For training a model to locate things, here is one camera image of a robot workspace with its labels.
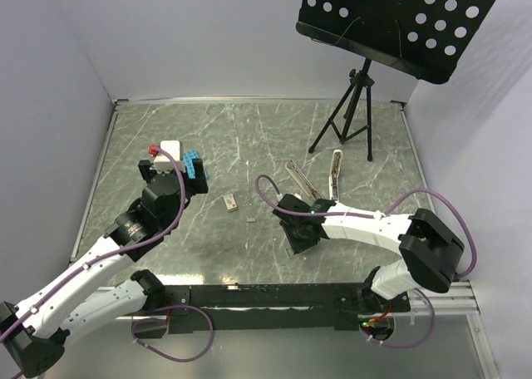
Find black tripod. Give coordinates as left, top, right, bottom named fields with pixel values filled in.
left=308, top=58, right=375, bottom=161

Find long metal stapler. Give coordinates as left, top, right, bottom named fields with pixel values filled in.
left=285, top=160, right=322, bottom=199

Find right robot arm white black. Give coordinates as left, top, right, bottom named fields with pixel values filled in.
left=273, top=194, right=465, bottom=311

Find small tray of staples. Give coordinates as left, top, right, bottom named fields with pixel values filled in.
left=286, top=249, right=306, bottom=258

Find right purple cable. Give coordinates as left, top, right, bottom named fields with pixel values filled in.
left=254, top=174, right=477, bottom=349

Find black perforated music stand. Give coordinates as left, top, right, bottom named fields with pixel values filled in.
left=296, top=0, right=496, bottom=85

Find blue studded base plate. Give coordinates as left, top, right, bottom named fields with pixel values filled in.
left=183, top=150, right=200, bottom=180

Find small staple box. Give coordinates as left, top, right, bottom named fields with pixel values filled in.
left=224, top=194, right=238, bottom=212

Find white stapler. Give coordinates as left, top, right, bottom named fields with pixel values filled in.
left=328, top=149, right=343, bottom=201

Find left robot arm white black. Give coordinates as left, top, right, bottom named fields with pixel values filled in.
left=1, top=159, right=209, bottom=378

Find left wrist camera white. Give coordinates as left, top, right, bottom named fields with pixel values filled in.
left=149, top=140, right=185, bottom=172

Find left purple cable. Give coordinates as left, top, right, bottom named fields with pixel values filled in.
left=0, top=145, right=217, bottom=379

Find purple cable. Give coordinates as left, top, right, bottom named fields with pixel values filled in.
left=254, top=174, right=477, bottom=349
left=0, top=145, right=217, bottom=379

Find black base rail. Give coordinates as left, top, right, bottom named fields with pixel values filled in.
left=135, top=283, right=411, bottom=334

